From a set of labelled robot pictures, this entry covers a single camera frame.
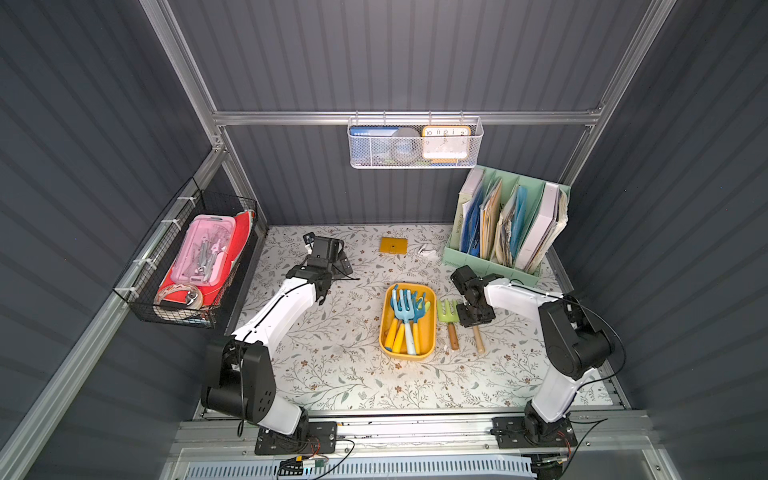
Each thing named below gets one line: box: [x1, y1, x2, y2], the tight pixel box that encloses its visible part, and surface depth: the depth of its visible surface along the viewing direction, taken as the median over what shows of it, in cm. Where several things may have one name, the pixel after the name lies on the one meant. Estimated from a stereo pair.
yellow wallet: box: [379, 237, 409, 255], surface depth 117 cm
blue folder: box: [510, 186, 528, 260], surface depth 96 cm
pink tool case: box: [170, 214, 236, 287], surface depth 74 cm
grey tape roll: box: [391, 127, 422, 164], surface depth 90 cm
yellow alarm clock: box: [421, 125, 472, 164], surface depth 90 cm
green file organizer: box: [443, 165, 571, 287], surface depth 98 cm
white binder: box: [515, 182, 560, 271], surface depth 94 cm
